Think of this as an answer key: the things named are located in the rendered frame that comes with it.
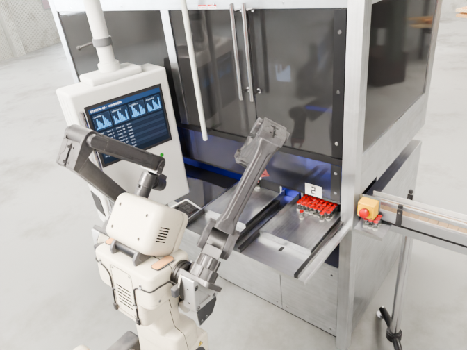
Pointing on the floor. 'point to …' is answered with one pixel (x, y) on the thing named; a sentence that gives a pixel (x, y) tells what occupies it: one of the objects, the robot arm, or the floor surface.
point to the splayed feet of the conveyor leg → (389, 328)
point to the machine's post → (352, 157)
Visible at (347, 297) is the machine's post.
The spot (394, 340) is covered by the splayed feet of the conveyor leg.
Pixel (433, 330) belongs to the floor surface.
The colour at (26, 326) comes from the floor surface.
